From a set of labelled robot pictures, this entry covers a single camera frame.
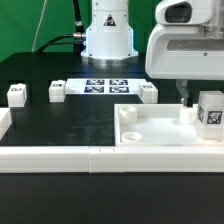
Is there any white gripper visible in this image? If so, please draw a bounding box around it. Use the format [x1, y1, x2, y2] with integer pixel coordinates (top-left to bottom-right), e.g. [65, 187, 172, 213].
[145, 0, 224, 107]

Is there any white square tabletop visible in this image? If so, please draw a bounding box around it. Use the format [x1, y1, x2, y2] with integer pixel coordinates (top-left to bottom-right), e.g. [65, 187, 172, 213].
[114, 104, 224, 147]

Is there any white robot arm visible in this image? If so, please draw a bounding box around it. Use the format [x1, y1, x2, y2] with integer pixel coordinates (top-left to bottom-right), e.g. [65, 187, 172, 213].
[81, 0, 224, 104]

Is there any white base tag plate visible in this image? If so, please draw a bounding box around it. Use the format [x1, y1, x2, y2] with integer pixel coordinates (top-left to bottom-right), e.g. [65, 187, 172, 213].
[65, 78, 145, 95]

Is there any white U-shaped obstacle fence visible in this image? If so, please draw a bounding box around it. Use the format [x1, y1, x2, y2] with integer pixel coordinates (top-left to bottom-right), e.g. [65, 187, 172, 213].
[0, 107, 224, 174]

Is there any black cable bundle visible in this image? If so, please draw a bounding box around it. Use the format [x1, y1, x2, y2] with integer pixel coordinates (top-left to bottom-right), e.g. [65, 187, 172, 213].
[35, 0, 88, 54]

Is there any white thin cable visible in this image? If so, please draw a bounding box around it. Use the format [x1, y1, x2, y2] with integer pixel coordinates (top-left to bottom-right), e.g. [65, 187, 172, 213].
[31, 0, 48, 53]

